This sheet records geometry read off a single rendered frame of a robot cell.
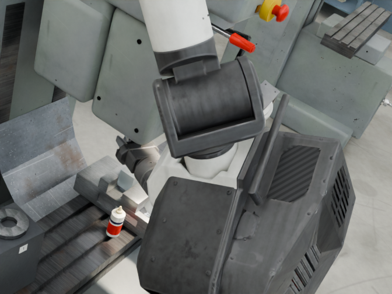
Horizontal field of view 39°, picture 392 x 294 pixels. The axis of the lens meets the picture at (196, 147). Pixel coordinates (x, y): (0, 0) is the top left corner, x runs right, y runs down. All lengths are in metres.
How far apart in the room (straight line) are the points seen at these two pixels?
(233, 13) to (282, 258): 0.53
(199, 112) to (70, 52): 0.69
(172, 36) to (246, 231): 0.30
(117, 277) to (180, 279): 0.83
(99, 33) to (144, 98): 0.19
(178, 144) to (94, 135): 2.88
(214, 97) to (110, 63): 0.62
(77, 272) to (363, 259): 2.40
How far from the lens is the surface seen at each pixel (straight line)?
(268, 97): 1.02
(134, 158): 1.47
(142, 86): 1.33
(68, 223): 1.67
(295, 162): 0.87
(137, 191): 1.66
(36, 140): 1.82
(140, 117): 1.37
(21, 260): 1.40
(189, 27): 0.76
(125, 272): 1.69
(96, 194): 1.71
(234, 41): 1.16
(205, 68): 0.81
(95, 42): 1.37
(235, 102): 0.79
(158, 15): 0.77
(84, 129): 3.70
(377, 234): 3.92
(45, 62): 1.50
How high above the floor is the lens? 2.14
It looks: 34 degrees down
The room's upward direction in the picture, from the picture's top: 21 degrees clockwise
